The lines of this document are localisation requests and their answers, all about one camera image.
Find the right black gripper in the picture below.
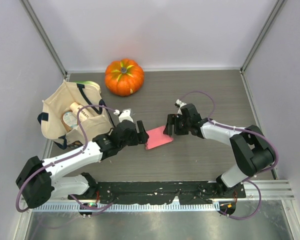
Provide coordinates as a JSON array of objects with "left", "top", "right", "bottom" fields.
[{"left": 163, "top": 114, "right": 191, "bottom": 136}]

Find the pink paper box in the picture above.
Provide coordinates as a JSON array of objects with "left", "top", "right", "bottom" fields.
[{"left": 145, "top": 126, "right": 174, "bottom": 150}]

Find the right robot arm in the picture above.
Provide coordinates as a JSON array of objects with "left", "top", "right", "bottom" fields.
[{"left": 163, "top": 102, "right": 276, "bottom": 198}]

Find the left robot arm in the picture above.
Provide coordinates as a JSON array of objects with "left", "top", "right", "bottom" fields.
[{"left": 15, "top": 120, "right": 149, "bottom": 209}]

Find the cream lotion bottle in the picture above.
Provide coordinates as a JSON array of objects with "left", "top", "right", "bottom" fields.
[{"left": 69, "top": 102, "right": 94, "bottom": 123}]

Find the beige canvas tote bag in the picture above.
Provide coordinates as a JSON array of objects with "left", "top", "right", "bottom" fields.
[{"left": 37, "top": 81, "right": 115, "bottom": 150}]

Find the orange pumpkin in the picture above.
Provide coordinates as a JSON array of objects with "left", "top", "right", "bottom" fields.
[{"left": 104, "top": 58, "right": 145, "bottom": 97}]

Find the green white item behind bag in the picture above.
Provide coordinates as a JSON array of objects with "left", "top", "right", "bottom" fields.
[{"left": 75, "top": 80, "right": 101, "bottom": 92}]

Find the round labelled tub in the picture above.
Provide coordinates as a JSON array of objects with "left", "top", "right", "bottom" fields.
[{"left": 61, "top": 111, "right": 78, "bottom": 132}]

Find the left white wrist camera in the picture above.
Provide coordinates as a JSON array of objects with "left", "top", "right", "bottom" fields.
[{"left": 118, "top": 108, "right": 134, "bottom": 123}]

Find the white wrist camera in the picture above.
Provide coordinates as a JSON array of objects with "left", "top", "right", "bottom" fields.
[
  {"left": 118, "top": 108, "right": 134, "bottom": 123},
  {"left": 174, "top": 99, "right": 187, "bottom": 115}
]

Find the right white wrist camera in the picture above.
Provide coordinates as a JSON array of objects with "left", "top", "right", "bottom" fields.
[{"left": 174, "top": 99, "right": 187, "bottom": 115}]

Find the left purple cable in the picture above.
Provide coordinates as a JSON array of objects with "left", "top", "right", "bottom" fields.
[{"left": 15, "top": 104, "right": 121, "bottom": 216}]

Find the purple cable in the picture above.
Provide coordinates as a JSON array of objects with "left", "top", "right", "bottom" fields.
[
  {"left": 15, "top": 104, "right": 121, "bottom": 216},
  {"left": 181, "top": 90, "right": 280, "bottom": 221}
]

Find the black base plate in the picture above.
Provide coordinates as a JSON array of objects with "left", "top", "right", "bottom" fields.
[{"left": 75, "top": 181, "right": 246, "bottom": 205}]

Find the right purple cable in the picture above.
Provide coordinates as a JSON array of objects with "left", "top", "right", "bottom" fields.
[{"left": 181, "top": 90, "right": 280, "bottom": 221}]

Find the white slotted cable duct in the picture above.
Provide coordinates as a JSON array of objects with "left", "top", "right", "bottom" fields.
[{"left": 32, "top": 202, "right": 220, "bottom": 213}]

